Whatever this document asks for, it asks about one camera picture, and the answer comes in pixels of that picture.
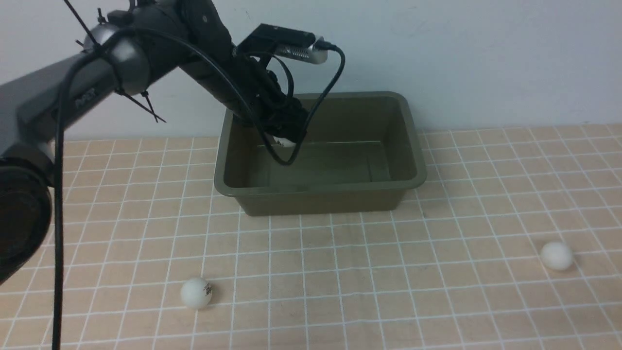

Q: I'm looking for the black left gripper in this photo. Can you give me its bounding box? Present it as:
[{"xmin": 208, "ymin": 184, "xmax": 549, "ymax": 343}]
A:
[{"xmin": 233, "ymin": 53, "xmax": 308, "ymax": 142}]

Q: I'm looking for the plain white ping-pong ball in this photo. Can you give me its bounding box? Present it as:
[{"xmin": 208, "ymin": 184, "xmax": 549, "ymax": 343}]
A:
[{"xmin": 273, "ymin": 137, "xmax": 297, "ymax": 148}]

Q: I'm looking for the white ping-pong ball with logo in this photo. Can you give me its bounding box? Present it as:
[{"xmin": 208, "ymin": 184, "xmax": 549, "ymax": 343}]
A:
[{"xmin": 180, "ymin": 277, "xmax": 213, "ymax": 310}]

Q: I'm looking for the olive green plastic bin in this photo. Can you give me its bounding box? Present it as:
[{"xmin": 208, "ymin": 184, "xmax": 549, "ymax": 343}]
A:
[{"xmin": 213, "ymin": 91, "xmax": 428, "ymax": 216}]

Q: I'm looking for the checkered beige tablecloth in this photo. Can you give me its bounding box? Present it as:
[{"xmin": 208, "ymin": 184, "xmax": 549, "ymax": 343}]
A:
[{"xmin": 0, "ymin": 124, "xmax": 622, "ymax": 350}]

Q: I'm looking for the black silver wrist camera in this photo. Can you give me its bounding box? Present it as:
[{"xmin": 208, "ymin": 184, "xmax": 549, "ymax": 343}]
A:
[{"xmin": 236, "ymin": 23, "xmax": 328, "ymax": 67}]

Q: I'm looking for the black camera cable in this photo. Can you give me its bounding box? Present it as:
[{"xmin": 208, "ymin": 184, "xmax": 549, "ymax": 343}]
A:
[{"xmin": 51, "ymin": 28, "xmax": 346, "ymax": 350}]

